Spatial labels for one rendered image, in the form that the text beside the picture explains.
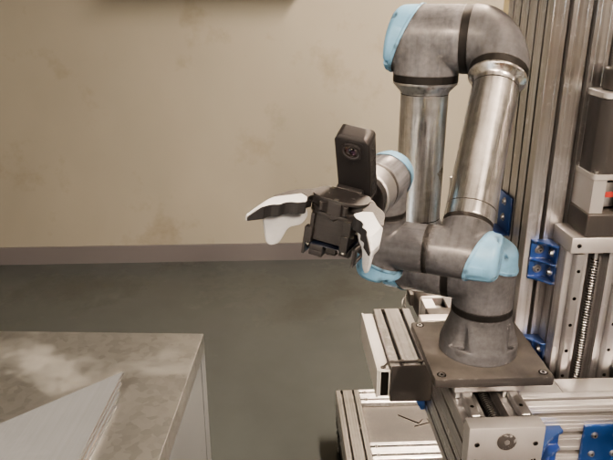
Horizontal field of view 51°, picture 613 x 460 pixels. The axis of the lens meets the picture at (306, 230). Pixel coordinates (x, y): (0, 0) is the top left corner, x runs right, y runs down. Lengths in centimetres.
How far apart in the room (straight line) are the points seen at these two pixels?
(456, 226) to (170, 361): 60
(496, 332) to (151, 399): 64
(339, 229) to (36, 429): 58
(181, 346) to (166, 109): 300
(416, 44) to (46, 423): 85
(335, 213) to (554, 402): 75
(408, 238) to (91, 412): 57
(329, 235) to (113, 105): 352
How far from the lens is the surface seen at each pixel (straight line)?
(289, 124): 416
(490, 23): 114
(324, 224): 80
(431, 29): 115
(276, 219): 78
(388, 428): 249
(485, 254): 95
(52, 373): 129
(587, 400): 143
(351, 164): 81
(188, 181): 428
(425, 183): 121
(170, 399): 117
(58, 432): 110
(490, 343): 128
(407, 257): 97
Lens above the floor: 170
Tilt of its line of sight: 20 degrees down
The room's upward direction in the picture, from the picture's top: straight up
